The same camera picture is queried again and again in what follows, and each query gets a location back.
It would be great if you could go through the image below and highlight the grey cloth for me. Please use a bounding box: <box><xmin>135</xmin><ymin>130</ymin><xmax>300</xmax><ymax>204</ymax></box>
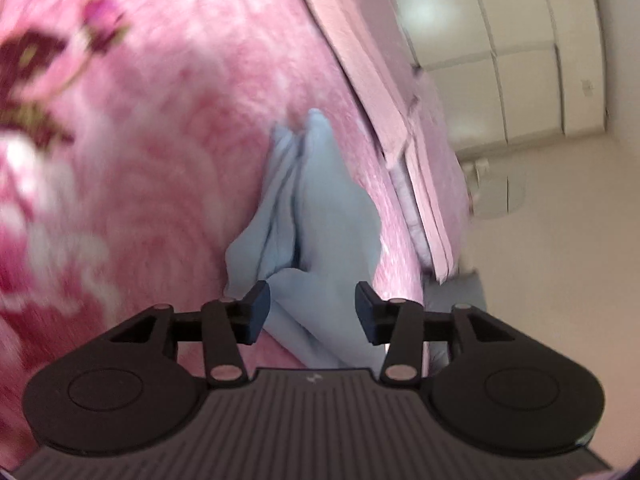
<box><xmin>424</xmin><ymin>270</ymin><xmax>490</xmax><ymax>377</ymax></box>

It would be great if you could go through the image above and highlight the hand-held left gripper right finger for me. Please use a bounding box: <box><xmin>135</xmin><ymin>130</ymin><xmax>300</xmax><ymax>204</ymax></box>
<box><xmin>354</xmin><ymin>282</ymin><xmax>516</xmax><ymax>390</ymax></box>

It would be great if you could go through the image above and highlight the small white floor object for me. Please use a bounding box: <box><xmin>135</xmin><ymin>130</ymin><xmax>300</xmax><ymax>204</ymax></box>
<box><xmin>460</xmin><ymin>157</ymin><xmax>494</xmax><ymax>187</ymax></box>

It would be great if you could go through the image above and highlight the light blue sweatshirt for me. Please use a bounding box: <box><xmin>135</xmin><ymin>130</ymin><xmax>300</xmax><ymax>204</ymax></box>
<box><xmin>224</xmin><ymin>108</ymin><xmax>384</xmax><ymax>371</ymax></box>

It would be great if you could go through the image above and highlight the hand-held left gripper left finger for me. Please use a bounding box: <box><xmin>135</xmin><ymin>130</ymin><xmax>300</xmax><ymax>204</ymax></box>
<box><xmin>109</xmin><ymin>280</ymin><xmax>272</xmax><ymax>389</ymax></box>

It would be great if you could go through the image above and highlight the pink fluffy floral blanket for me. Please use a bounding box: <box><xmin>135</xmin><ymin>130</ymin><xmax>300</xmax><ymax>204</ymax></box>
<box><xmin>0</xmin><ymin>0</ymin><xmax>432</xmax><ymax>472</ymax></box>

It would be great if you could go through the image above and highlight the pale pink bed sheet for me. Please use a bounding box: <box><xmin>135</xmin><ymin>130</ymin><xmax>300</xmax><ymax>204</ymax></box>
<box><xmin>289</xmin><ymin>0</ymin><xmax>457</xmax><ymax>282</ymax></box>

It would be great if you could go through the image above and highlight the white wardrobe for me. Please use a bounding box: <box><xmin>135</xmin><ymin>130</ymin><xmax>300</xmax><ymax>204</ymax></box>
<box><xmin>379</xmin><ymin>0</ymin><xmax>614</xmax><ymax>155</ymax></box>

